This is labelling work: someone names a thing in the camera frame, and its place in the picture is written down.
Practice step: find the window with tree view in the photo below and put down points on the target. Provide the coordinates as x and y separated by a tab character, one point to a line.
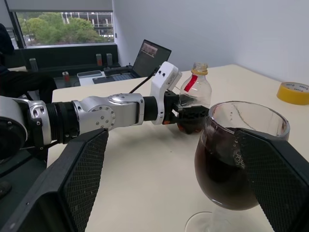
65	29

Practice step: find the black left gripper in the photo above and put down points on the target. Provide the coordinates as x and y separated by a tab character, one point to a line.
170	101

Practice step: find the yellow tape roll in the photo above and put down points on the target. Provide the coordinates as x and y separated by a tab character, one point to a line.
293	94

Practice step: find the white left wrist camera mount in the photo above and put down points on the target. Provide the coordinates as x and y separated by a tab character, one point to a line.
164	77

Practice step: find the person in black clothing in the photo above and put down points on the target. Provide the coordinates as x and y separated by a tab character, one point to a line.
21	83

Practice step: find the white flat box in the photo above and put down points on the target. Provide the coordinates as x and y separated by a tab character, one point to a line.
89	73

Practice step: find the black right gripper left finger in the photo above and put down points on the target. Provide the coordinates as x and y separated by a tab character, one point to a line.
60	188

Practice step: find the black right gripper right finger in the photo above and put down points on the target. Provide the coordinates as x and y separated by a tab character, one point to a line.
277	181

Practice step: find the grey roller blind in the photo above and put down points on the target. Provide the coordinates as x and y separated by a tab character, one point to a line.
60	5

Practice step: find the dark open laptop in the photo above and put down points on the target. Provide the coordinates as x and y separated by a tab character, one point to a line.
149	60

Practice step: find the wine glass with dark liquid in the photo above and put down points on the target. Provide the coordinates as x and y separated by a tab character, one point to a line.
217	169

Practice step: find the dark soda bottle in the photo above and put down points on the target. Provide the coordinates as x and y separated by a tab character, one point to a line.
195	87

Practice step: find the black desktop device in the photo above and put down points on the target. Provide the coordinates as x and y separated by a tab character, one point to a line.
117	70

